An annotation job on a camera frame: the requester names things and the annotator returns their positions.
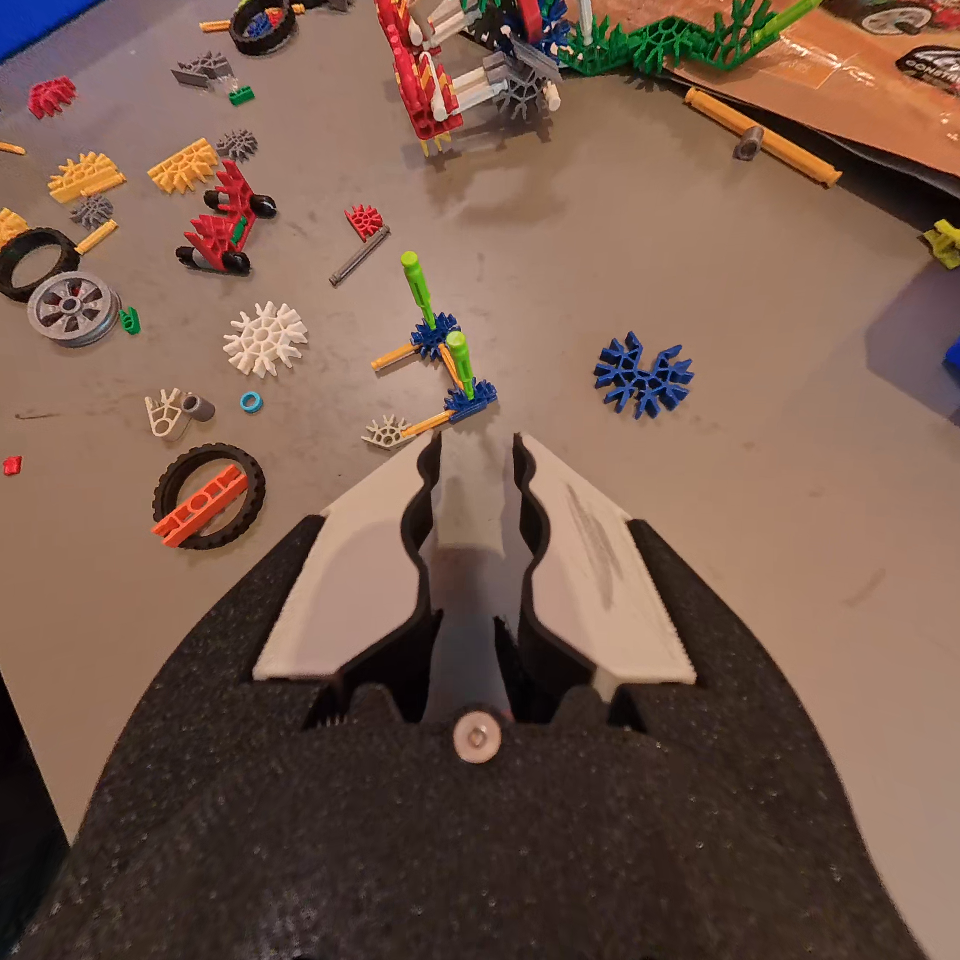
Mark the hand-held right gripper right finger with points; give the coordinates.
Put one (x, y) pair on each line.
(607, 592)

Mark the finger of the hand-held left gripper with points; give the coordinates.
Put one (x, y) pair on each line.
(472, 487)

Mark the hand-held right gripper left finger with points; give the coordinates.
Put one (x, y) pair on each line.
(345, 592)

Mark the blue green orange rod assembly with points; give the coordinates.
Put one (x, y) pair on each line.
(471, 401)

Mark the small white connector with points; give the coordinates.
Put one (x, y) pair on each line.
(382, 433)

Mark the blue tagged storage bin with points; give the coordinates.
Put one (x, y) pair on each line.
(30, 19)

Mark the black rubber tyre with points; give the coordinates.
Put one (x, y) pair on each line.
(238, 34)
(255, 480)
(67, 251)

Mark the orange ladder connector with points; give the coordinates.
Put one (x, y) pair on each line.
(176, 529)

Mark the large blue double connector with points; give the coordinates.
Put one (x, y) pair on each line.
(645, 375)

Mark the grey cylindrical spacer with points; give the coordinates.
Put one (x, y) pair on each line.
(748, 142)
(201, 409)

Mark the white fan-shaped connector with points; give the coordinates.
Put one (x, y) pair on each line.
(176, 427)

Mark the white snowflake connector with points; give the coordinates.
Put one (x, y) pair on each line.
(255, 352)

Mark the dark grey rod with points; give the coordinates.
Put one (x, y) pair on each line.
(360, 256)

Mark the small red connector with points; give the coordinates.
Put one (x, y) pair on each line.
(365, 221)

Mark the small green clip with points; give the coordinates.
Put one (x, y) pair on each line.
(241, 95)
(130, 320)

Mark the silver wheel hub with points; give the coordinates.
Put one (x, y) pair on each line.
(105, 330)

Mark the tiny red piece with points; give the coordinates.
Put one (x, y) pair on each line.
(11, 465)

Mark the red connector assembly black caps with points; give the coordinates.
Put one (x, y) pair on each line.
(225, 225)

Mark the red green white toy model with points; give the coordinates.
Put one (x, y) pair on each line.
(420, 97)

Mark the person's dark clothing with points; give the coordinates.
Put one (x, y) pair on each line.
(22, 825)

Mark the blue plastic storage bin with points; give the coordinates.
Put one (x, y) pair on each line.
(952, 371)

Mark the dark grey snowflake connector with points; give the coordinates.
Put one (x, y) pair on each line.
(236, 144)
(91, 211)

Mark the yellow fan connector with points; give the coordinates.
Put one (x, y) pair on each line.
(86, 176)
(184, 165)
(9, 225)

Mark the short yellow rod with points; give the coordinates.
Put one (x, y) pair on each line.
(96, 236)

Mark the long yellow rod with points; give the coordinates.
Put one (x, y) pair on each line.
(795, 154)

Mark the yellow-green clip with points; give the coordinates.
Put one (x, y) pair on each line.
(945, 244)

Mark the grey connector with clear piece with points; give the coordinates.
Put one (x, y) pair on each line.
(199, 69)

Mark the short orange rod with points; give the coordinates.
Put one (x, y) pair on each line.
(214, 25)

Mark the toy packaging bag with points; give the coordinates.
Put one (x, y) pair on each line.
(862, 90)

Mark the red fan connector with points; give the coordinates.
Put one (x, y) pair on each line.
(51, 97)

